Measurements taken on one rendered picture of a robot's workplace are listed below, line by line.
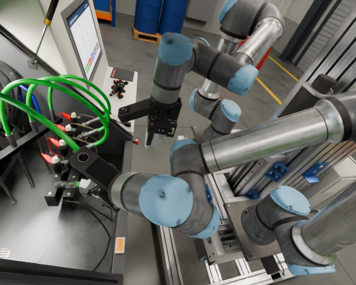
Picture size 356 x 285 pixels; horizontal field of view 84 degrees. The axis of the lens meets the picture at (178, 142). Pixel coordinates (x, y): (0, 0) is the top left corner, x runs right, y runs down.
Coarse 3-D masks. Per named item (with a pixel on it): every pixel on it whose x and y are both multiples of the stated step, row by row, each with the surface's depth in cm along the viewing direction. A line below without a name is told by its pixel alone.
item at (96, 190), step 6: (120, 174) 40; (114, 180) 39; (90, 186) 44; (96, 186) 43; (108, 186) 39; (96, 192) 43; (102, 192) 43; (108, 192) 39; (102, 198) 43; (108, 198) 44; (108, 204) 44; (114, 204) 39; (114, 210) 46
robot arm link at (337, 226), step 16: (352, 192) 39; (336, 208) 42; (352, 208) 39; (288, 224) 60; (304, 224) 55; (320, 224) 47; (336, 224) 43; (352, 224) 40; (288, 240) 57; (304, 240) 52; (320, 240) 48; (336, 240) 44; (352, 240) 42; (288, 256) 57; (304, 256) 52; (320, 256) 50; (336, 256) 51; (304, 272) 53; (320, 272) 51
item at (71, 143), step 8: (0, 96) 41; (8, 96) 41; (16, 104) 41; (24, 104) 41; (32, 112) 41; (40, 120) 42; (48, 120) 42; (56, 128) 43; (64, 136) 44; (72, 144) 45
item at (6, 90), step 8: (16, 80) 54; (24, 80) 54; (32, 80) 54; (40, 80) 54; (8, 88) 54; (56, 88) 56; (64, 88) 57; (72, 96) 58; (80, 96) 59; (0, 104) 58; (88, 104) 61; (0, 112) 60; (96, 112) 63; (104, 120) 66; (8, 128) 65; (8, 136) 66; (104, 136) 71; (16, 144) 70; (88, 144) 75; (96, 144) 74; (72, 152) 75
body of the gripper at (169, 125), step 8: (160, 104) 51; (168, 104) 52; (176, 104) 53; (160, 112) 55; (168, 112) 56; (176, 112) 55; (152, 120) 55; (160, 120) 56; (168, 120) 57; (176, 120) 58; (160, 128) 58; (168, 128) 57; (168, 136) 60
